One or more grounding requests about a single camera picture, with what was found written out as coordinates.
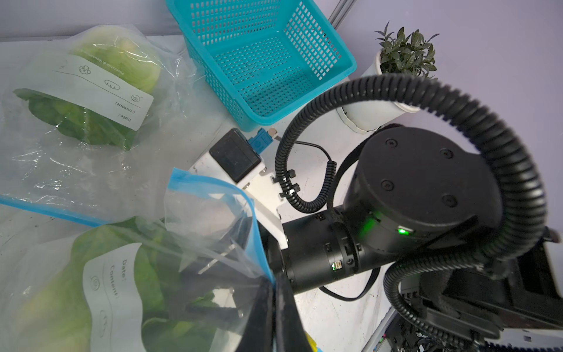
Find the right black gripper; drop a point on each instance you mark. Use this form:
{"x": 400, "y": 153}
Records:
{"x": 313, "y": 252}

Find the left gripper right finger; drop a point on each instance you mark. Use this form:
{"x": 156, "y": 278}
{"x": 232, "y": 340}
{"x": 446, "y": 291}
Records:
{"x": 288, "y": 329}

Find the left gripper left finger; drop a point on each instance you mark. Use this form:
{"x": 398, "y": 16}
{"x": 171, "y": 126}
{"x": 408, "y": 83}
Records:
{"x": 259, "y": 332}

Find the clear zip-top bag blue seal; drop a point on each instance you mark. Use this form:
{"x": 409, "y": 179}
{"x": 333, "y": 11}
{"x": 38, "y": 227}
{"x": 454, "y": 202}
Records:
{"x": 205, "y": 215}

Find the chinese cabbage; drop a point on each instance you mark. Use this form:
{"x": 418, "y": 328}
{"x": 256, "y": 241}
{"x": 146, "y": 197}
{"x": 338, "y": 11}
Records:
{"x": 187, "y": 310}
{"x": 93, "y": 303}

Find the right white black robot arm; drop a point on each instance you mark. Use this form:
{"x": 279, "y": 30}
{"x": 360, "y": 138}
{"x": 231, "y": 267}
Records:
{"x": 458, "y": 238}

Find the teal plastic basket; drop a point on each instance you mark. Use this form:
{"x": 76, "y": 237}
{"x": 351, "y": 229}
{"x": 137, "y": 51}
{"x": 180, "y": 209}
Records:
{"x": 263, "y": 58}

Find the aluminium frame profile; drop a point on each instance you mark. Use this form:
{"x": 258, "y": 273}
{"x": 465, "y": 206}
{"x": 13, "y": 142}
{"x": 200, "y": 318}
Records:
{"x": 340, "y": 12}

